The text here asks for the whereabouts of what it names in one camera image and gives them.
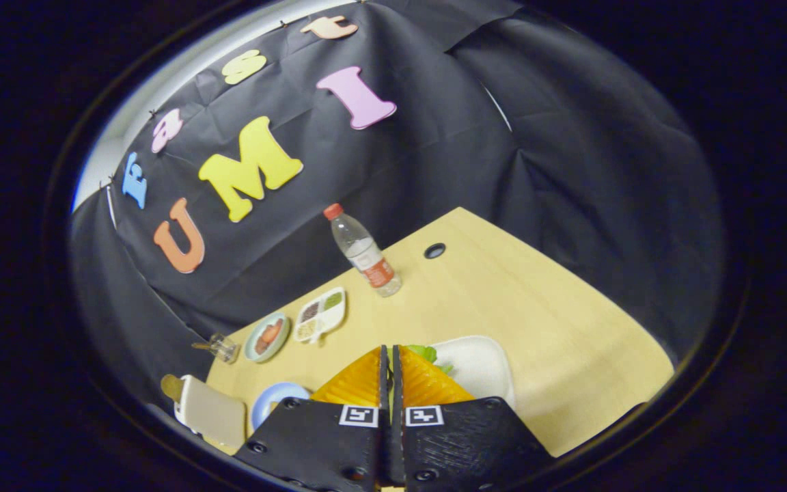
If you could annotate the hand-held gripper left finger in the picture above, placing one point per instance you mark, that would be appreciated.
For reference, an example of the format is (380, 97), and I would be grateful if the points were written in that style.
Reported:
(325, 444)

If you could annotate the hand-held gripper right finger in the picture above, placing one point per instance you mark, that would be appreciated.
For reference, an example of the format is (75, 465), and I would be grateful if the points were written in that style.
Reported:
(462, 444)

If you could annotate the green lettuce leaf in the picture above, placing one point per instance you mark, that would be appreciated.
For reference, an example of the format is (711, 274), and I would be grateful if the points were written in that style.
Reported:
(427, 353)

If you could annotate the brown toast slice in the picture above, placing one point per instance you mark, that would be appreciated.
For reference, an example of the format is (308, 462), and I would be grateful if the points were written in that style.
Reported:
(171, 387)

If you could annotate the light blue plate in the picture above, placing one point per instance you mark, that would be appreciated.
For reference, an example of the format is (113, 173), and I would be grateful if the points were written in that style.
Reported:
(274, 398)

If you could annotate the small white dish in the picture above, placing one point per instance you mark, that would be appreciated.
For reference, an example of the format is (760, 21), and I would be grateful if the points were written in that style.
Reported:
(479, 369)

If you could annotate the pale green plate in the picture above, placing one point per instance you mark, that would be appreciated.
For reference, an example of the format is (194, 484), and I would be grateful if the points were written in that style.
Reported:
(257, 355)

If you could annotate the white toaster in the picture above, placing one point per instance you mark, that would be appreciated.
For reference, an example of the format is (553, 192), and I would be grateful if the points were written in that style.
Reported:
(212, 413)

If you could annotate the brown meat piece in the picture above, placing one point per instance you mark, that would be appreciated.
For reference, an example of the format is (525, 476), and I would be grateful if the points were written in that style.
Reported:
(261, 344)

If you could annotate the red tomato slice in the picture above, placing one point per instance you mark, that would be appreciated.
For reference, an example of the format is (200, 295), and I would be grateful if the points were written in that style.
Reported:
(272, 331)

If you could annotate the white divided condiment dish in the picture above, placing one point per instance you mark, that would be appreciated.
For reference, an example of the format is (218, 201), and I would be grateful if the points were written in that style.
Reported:
(322, 314)

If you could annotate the clear utensil holder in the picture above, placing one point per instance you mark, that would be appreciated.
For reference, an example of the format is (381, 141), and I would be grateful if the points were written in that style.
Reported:
(223, 348)

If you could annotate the clear water bottle red cap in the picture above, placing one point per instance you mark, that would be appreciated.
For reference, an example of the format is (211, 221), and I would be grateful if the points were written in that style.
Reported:
(366, 256)

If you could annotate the black backdrop cloth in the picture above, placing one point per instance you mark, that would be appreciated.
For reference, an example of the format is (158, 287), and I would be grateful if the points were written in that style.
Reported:
(557, 171)

